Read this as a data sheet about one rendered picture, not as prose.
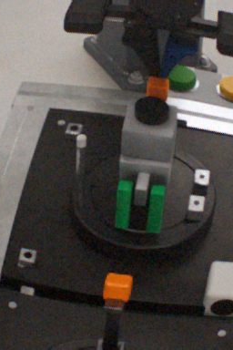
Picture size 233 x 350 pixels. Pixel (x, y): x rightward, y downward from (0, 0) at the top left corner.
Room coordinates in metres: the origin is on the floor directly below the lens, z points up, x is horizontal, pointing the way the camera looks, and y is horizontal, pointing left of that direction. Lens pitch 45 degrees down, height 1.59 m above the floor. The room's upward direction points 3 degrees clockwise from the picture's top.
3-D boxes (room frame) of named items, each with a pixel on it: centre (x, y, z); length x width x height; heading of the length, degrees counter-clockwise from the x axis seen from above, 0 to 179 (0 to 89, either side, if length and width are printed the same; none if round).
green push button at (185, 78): (0.80, -0.07, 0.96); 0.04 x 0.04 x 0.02
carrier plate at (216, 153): (0.59, -0.03, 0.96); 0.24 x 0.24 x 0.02; 83
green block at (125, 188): (0.55, -0.01, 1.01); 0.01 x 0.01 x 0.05; 83
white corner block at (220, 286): (0.48, -0.11, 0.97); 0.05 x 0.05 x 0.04; 83
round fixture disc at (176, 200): (0.59, -0.03, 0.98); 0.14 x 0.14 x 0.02
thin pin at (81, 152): (0.56, 0.03, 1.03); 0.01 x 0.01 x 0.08; 83
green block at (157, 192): (0.54, -0.03, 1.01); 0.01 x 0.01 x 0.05; 83
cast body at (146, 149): (0.58, -0.02, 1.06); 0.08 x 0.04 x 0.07; 173
